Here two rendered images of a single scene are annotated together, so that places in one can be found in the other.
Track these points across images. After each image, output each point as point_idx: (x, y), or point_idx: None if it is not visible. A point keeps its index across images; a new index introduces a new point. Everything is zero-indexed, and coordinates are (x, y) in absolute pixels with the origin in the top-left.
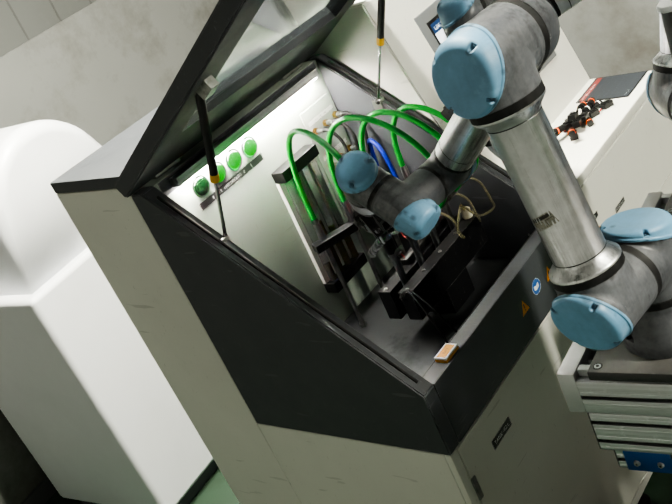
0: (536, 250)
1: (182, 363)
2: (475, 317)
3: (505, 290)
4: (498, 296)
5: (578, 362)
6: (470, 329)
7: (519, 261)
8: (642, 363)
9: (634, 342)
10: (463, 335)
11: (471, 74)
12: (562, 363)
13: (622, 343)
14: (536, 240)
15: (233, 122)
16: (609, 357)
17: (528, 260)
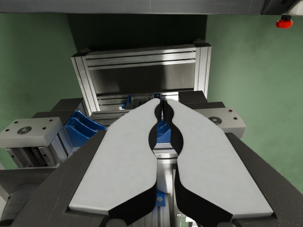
0: (187, 14)
1: None
2: (43, 0)
3: (102, 13)
4: (87, 11)
5: (11, 147)
6: (23, 6)
7: (159, 3)
8: (8, 196)
9: (6, 202)
10: (11, 2)
11: None
12: (4, 138)
13: (17, 184)
14: (207, 6)
15: None
16: (2, 182)
17: (164, 14)
